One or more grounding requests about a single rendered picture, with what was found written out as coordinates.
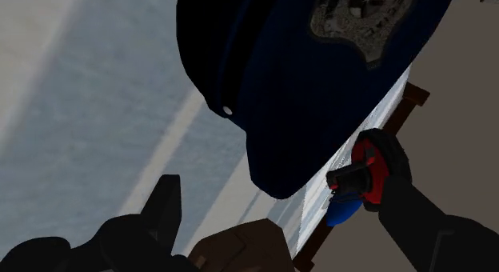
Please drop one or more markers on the pale table with brown frame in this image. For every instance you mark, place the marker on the pale table with brown frame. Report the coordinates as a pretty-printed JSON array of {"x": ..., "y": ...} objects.
[{"x": 97, "y": 127}]

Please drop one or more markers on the brown box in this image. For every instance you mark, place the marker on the brown box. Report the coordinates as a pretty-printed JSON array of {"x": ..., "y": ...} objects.
[{"x": 241, "y": 248}]

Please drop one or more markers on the dark blue cap with badge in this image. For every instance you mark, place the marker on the dark blue cap with badge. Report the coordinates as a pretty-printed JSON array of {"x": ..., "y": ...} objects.
[{"x": 296, "y": 107}]

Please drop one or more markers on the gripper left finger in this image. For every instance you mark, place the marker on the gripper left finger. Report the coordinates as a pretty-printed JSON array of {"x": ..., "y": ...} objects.
[{"x": 117, "y": 244}]

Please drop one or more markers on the red black and blue toy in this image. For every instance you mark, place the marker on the red black and blue toy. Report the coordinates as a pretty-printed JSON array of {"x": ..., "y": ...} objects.
[{"x": 372, "y": 170}]

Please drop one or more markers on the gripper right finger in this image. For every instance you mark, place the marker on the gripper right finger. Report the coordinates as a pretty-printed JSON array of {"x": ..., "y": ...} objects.
[{"x": 432, "y": 240}]

